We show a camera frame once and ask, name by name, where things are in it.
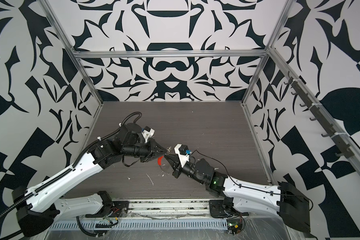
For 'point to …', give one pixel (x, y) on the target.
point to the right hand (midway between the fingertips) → (165, 157)
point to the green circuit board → (234, 226)
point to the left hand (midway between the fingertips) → (169, 148)
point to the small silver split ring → (169, 149)
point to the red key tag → (159, 160)
